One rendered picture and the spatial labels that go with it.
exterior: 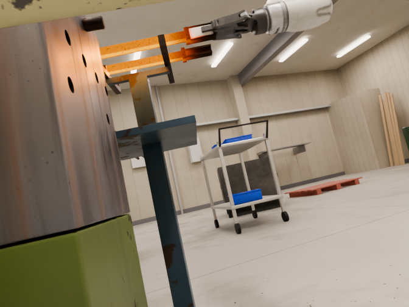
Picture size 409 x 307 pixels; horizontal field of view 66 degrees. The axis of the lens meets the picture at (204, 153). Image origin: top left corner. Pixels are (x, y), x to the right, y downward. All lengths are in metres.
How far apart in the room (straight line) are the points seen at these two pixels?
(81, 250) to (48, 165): 0.11
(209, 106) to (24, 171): 9.30
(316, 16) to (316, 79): 10.93
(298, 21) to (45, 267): 0.91
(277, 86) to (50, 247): 10.68
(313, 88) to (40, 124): 11.49
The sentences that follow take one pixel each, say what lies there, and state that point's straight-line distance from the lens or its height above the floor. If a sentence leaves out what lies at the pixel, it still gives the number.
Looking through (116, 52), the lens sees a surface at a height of 0.94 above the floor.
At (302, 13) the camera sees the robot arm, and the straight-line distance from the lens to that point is 1.06.
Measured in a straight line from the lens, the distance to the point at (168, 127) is 0.84.
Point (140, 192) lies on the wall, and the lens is 8.69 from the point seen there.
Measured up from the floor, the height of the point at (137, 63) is 0.94.
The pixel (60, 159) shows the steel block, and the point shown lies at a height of 0.55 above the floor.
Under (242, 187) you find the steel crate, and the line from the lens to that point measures 4.78.
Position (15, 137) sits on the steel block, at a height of 0.59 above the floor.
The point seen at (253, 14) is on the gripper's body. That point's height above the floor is 0.96.
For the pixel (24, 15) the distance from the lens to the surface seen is 0.22.
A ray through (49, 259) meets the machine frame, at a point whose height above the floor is 0.44.
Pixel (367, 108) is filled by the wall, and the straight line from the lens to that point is 10.91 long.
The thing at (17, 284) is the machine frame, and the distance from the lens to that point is 0.44.
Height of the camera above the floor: 0.48
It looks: 7 degrees up
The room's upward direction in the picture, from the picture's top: 12 degrees counter-clockwise
